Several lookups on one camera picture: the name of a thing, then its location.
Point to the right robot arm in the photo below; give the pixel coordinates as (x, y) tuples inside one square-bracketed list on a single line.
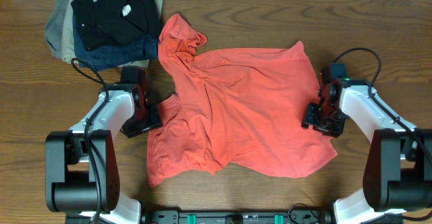
[(397, 176)]

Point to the grey folded garment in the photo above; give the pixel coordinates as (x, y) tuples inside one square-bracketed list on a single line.
[(54, 28)]

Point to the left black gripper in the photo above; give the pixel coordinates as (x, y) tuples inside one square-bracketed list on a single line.
[(156, 120)]

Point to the black folded shirt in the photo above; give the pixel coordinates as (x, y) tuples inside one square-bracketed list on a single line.
[(115, 22)]

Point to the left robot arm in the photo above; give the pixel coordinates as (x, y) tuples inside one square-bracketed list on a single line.
[(81, 173)]

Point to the beige folded garment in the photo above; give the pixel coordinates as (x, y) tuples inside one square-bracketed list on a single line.
[(67, 39)]

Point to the navy blue folded garment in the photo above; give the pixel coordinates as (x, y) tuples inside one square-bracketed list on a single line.
[(106, 57)]

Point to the red t-shirt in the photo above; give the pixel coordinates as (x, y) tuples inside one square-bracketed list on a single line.
[(242, 106)]

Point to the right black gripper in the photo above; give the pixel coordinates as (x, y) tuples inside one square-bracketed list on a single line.
[(308, 119)]

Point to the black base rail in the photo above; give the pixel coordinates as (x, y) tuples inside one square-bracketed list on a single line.
[(295, 215)]

